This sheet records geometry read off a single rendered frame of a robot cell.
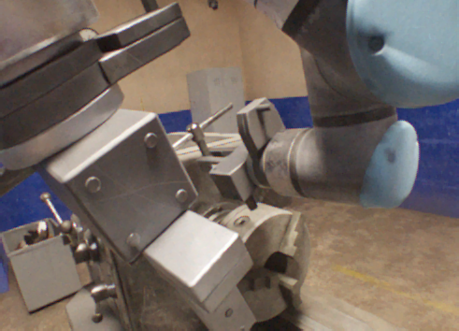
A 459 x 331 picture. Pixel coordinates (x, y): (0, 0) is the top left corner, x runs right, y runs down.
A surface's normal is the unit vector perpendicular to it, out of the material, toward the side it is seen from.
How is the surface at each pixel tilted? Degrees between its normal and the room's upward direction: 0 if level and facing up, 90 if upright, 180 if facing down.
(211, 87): 90
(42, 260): 90
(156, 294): 90
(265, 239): 90
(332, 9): 116
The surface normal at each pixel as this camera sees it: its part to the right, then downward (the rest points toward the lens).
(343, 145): -0.58, 0.27
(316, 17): -0.49, 0.73
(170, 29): 0.89, -0.07
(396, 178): 0.66, 0.08
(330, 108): -0.75, 0.28
